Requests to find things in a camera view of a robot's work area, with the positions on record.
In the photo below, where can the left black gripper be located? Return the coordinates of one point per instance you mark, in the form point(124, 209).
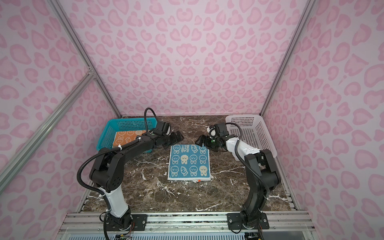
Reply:
point(175, 139)

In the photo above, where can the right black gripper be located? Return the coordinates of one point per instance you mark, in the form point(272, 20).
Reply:
point(207, 144)

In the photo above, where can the blue patterned towel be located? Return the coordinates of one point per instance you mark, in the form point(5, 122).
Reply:
point(189, 163)

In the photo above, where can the white plastic basket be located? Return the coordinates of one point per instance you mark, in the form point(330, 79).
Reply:
point(255, 132)

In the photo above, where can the orange patterned towel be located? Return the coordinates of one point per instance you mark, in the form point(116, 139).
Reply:
point(125, 137)

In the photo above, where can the teal plastic basket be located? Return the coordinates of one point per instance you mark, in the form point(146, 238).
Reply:
point(113, 126)

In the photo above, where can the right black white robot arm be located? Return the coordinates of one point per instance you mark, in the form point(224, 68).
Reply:
point(262, 178)

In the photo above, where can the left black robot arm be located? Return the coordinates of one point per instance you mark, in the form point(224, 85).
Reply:
point(108, 171)

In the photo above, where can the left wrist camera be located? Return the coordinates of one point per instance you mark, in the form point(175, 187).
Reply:
point(162, 128)

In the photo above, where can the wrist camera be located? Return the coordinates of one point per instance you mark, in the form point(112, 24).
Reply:
point(162, 128)
point(218, 130)

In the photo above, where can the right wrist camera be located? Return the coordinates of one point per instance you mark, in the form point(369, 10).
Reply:
point(218, 130)

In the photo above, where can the aluminium frame strut left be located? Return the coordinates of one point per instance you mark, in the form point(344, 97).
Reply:
point(18, 161)

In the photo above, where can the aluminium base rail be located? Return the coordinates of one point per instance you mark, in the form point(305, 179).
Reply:
point(290, 225)

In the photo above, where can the aluminium frame post right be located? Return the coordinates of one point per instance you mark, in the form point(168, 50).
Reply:
point(297, 34)

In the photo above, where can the aluminium frame post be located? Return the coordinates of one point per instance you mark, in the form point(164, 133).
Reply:
point(79, 46)
point(297, 34)

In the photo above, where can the aluminium frame post left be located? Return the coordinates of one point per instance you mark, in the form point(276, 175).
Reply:
point(79, 46)

